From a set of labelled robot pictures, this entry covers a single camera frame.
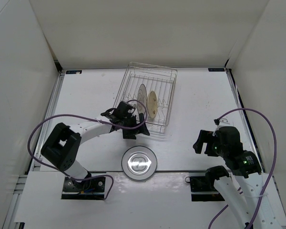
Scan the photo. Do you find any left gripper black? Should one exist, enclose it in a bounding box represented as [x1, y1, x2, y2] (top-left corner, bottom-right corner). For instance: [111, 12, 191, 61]
[121, 113, 150, 139]

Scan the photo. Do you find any white plate green rim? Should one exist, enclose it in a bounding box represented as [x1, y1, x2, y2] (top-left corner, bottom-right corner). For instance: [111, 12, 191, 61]
[121, 146, 158, 182]
[137, 84, 147, 114]

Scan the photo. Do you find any wire dish rack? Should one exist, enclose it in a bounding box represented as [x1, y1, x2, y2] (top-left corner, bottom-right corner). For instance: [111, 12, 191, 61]
[113, 62, 177, 134]

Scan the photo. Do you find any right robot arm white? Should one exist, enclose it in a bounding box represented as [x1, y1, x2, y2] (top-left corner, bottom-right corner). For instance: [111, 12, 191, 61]
[193, 126, 281, 229]

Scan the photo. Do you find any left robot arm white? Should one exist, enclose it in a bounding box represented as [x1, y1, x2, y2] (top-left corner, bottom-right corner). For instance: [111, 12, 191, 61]
[41, 101, 150, 191]

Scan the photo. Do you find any beige wooden plate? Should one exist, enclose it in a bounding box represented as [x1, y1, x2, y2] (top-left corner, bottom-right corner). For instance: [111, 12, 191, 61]
[147, 91, 158, 118]

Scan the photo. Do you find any blue label right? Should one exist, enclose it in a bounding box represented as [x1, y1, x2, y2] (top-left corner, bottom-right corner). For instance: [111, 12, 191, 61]
[208, 68, 225, 72]

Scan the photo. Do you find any blue label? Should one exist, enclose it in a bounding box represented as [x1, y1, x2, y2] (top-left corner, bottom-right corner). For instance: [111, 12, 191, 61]
[208, 68, 225, 72]
[65, 70, 82, 74]

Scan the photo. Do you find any blue label left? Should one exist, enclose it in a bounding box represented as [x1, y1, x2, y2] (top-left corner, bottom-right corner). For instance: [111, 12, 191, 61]
[65, 70, 82, 74]

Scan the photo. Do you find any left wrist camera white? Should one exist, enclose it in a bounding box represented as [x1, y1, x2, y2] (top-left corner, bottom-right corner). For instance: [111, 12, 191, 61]
[126, 106, 136, 117]

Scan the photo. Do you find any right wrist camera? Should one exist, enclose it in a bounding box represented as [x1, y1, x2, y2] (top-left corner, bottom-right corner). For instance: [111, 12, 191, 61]
[213, 118, 230, 136]

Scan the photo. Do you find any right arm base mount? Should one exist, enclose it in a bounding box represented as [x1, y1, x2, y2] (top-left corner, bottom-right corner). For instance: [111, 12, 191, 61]
[184, 176, 225, 202]

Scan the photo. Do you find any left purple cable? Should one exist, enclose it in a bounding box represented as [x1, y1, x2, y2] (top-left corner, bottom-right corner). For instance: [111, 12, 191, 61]
[27, 100, 148, 200]

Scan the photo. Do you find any purple cable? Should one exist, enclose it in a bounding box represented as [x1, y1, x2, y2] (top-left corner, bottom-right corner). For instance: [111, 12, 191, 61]
[209, 108, 277, 229]
[27, 100, 148, 200]

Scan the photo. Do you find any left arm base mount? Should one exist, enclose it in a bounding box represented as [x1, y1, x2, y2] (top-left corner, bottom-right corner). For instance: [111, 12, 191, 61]
[61, 175, 106, 200]

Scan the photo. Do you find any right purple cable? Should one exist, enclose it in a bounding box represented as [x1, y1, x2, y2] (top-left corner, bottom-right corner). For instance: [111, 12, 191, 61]
[209, 108, 277, 229]

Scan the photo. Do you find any aluminium table edge rail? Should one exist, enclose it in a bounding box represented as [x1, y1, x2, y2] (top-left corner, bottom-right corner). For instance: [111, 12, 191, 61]
[29, 70, 65, 160]

